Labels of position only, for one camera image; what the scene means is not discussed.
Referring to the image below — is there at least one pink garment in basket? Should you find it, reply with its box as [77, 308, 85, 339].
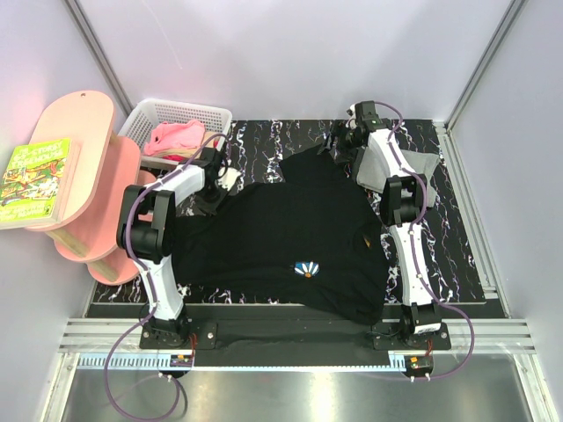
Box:
[143, 120, 206, 156]

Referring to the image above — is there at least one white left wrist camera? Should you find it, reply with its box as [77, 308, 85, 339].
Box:
[218, 168, 242, 192]

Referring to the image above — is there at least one white plastic laundry basket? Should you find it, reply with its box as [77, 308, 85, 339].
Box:
[119, 98, 232, 150]

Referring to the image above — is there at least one pink tiered shelf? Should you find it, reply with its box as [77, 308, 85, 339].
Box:
[30, 91, 153, 286]

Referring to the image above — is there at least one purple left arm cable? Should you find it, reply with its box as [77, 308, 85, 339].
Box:
[103, 134, 232, 419]

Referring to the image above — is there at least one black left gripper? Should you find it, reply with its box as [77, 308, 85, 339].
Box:
[194, 180, 232, 219]

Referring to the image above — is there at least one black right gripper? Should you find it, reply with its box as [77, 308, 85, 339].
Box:
[317, 120, 363, 164]

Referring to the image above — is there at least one green treehouse book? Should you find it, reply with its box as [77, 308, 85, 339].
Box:
[1, 138, 81, 229]

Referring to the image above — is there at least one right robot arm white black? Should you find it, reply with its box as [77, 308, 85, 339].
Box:
[319, 100, 442, 349]

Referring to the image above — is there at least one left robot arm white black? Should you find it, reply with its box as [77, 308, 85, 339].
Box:
[116, 148, 238, 348]

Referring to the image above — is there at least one black t shirt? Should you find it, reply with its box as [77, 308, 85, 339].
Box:
[172, 148, 389, 325]

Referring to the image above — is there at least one aluminium frame rail front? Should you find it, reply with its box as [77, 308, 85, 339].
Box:
[60, 318, 536, 373]

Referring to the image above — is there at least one beige garment in basket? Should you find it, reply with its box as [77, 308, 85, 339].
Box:
[172, 131, 223, 158]

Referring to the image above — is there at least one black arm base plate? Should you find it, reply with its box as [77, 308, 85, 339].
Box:
[140, 317, 451, 369]

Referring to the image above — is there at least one folded grey t shirt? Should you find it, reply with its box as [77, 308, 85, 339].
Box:
[354, 147, 442, 207]

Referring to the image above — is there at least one magenta garment in basket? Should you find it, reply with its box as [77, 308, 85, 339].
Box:
[164, 154, 191, 163]

